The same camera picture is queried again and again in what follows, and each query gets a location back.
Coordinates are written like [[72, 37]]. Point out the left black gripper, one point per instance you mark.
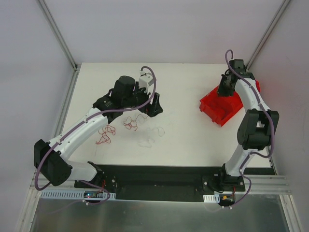
[[149, 106]]

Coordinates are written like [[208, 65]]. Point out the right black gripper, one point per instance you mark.
[[226, 84]]

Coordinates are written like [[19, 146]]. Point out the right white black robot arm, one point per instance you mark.
[[257, 129]]

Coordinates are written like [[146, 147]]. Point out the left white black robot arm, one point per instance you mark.
[[52, 158]]

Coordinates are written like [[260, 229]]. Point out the red plastic bin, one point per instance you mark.
[[220, 109]]

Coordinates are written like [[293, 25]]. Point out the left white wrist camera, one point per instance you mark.
[[145, 81]]

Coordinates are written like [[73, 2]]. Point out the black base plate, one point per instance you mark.
[[165, 183]]

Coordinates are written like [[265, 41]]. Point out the left aluminium frame post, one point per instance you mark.
[[57, 33]]

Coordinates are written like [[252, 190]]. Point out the aluminium frame post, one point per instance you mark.
[[268, 32], [57, 33]]

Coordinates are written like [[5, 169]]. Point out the right aluminium frame post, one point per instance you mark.
[[268, 32]]

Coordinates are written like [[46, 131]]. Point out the right white cable duct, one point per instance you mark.
[[212, 198]]

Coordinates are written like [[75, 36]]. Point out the white cable duct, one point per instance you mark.
[[212, 198], [77, 195]]

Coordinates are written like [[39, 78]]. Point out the left white cable duct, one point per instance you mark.
[[77, 195]]

